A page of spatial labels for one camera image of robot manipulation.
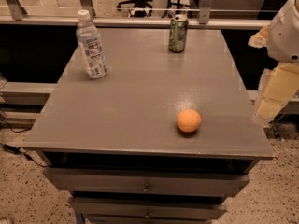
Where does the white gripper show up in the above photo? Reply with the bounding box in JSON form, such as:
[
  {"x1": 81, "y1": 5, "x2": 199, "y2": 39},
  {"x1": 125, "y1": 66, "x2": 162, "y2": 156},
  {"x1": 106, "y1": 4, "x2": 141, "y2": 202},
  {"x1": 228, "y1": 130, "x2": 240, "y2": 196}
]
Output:
[{"x1": 248, "y1": 0, "x2": 299, "y2": 120}]

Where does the orange fruit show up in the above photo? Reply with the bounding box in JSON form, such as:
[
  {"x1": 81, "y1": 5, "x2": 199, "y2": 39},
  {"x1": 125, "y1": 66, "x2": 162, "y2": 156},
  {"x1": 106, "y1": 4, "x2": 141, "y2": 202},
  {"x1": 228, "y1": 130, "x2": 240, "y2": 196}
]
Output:
[{"x1": 177, "y1": 109, "x2": 202, "y2": 133}]

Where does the clear plastic water bottle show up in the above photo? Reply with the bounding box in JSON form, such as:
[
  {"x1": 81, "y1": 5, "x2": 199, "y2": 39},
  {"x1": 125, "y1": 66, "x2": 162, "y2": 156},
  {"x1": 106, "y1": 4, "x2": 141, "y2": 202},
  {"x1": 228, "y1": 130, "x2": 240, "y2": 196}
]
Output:
[{"x1": 76, "y1": 9, "x2": 107, "y2": 79}]

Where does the green soda can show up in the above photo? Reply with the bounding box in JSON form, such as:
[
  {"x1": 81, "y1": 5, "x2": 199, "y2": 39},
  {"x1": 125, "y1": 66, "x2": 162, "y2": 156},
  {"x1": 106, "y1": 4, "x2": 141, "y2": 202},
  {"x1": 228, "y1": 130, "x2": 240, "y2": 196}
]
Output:
[{"x1": 169, "y1": 14, "x2": 189, "y2": 52}]

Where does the grey drawer cabinet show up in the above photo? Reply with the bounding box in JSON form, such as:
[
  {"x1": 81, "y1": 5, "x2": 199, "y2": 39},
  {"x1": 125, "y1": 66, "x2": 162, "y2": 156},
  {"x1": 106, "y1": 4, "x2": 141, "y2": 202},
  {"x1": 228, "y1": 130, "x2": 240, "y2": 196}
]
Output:
[{"x1": 24, "y1": 28, "x2": 273, "y2": 224}]

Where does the metal railing frame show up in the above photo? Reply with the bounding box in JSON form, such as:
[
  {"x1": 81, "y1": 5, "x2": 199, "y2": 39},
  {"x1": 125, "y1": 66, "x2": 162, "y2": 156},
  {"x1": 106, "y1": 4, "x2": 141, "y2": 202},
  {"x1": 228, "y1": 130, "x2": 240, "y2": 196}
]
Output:
[{"x1": 0, "y1": 0, "x2": 268, "y2": 30}]

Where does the black cable on floor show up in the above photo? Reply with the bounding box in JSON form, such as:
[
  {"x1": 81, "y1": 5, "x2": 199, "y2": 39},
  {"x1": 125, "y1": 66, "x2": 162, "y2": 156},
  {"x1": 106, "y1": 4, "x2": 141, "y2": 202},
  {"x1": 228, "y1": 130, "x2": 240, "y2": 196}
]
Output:
[{"x1": 0, "y1": 143, "x2": 48, "y2": 168}]

